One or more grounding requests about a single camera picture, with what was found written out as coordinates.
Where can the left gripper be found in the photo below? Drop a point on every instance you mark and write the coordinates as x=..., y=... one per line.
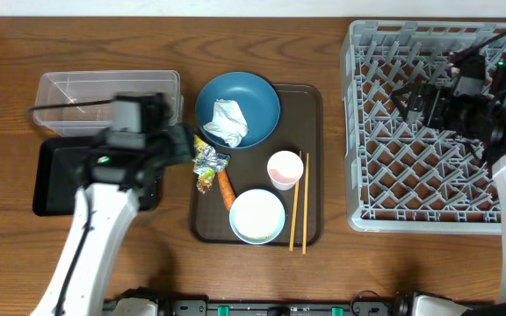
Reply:
x=184, y=138

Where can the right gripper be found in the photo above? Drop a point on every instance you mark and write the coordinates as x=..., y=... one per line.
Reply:
x=439, y=97

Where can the yellow green snack wrapper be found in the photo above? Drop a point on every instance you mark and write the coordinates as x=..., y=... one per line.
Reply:
x=208, y=162

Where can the white tissue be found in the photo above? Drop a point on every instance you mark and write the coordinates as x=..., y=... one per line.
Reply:
x=228, y=122

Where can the pink cup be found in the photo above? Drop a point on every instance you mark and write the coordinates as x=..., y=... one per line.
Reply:
x=285, y=169

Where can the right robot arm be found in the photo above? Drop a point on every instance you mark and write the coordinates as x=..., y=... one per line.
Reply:
x=494, y=157

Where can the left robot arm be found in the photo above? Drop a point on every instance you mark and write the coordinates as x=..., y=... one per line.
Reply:
x=84, y=269

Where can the grey dishwasher rack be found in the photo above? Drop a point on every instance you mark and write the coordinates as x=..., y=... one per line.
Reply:
x=404, y=177

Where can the brown food scrap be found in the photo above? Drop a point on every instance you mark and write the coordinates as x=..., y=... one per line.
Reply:
x=205, y=182

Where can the orange carrot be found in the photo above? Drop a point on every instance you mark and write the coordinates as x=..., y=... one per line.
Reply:
x=226, y=189

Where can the brown serving tray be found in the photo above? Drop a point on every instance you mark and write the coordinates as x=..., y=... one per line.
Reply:
x=299, y=129

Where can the black plastic bin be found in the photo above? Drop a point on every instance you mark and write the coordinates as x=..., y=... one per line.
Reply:
x=59, y=175

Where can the light blue bowl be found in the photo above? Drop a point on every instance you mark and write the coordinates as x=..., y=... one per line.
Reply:
x=257, y=217

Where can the clear plastic bin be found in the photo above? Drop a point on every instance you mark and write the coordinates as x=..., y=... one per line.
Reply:
x=78, y=103

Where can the right wooden chopstick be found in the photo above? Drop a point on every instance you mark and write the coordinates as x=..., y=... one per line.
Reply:
x=305, y=206

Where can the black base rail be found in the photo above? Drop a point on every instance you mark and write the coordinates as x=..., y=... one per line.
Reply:
x=162, y=304

